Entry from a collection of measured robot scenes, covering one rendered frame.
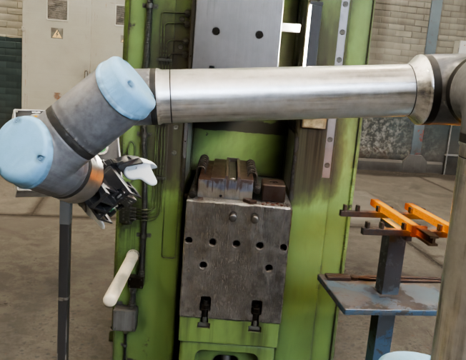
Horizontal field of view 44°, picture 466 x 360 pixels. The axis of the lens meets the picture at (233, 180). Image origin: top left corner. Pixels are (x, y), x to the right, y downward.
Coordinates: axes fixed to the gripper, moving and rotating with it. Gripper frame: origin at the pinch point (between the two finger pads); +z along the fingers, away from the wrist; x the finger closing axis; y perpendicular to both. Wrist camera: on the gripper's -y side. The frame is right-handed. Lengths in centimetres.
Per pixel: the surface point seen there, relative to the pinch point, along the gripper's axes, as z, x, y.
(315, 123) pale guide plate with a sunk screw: 110, 49, -18
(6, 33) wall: 497, -112, -494
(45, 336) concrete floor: 167, -113, -43
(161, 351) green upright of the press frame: 134, -58, 6
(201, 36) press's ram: 77, 36, -59
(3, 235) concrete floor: 280, -156, -162
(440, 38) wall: 714, 338, -175
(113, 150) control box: 76, -12, -48
